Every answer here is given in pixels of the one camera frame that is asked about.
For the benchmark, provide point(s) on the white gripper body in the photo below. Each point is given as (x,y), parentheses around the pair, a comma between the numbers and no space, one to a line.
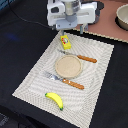
(67,14)

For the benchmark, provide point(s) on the yellow toy butter box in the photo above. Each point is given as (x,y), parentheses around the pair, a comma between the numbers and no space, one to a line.
(65,42)

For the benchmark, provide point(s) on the yellow toy banana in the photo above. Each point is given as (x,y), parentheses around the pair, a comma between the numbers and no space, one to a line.
(55,97)

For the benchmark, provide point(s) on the small grey saucepan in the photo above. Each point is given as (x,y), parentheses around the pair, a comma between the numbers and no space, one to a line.
(97,12)

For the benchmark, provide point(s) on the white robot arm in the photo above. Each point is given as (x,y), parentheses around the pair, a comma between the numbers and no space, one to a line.
(67,14)

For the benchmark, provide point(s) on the pink toy stove top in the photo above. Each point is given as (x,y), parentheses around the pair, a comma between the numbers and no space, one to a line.
(106,26)

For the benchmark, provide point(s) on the round wooden plate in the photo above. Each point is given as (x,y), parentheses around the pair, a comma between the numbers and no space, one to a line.
(68,66)

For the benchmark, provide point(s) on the white toy sink bowl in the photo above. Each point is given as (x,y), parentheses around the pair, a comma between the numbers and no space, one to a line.
(122,16)

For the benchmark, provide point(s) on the white woven placemat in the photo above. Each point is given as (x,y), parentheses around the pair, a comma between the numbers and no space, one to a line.
(78,105)

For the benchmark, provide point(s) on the knife with wooden handle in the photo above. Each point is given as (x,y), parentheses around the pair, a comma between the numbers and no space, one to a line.
(80,56)

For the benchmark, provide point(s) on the fork with wooden handle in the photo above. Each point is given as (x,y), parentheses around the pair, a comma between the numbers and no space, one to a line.
(54,77)

